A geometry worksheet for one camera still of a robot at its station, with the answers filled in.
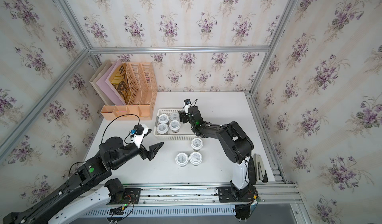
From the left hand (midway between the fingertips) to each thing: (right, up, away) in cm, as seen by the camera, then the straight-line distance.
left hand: (158, 138), depth 65 cm
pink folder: (-37, +27, +22) cm, 51 cm away
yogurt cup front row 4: (+17, -14, +14) cm, 26 cm away
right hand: (+11, +12, +30) cm, 34 cm away
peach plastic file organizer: (-26, +27, +54) cm, 65 cm away
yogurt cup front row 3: (+9, -15, +15) cm, 23 cm away
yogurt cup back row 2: (+3, +7, +34) cm, 35 cm away
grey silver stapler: (+52, -22, +13) cm, 58 cm away
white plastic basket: (+11, -3, +33) cm, 35 cm away
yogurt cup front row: (-3, 0, +26) cm, 26 cm away
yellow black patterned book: (-34, +31, +33) cm, 57 cm away
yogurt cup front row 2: (+4, +2, +27) cm, 28 cm away
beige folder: (-41, +40, +29) cm, 64 cm away
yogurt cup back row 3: (+18, -8, +21) cm, 29 cm away
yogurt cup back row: (-4, +6, +31) cm, 32 cm away
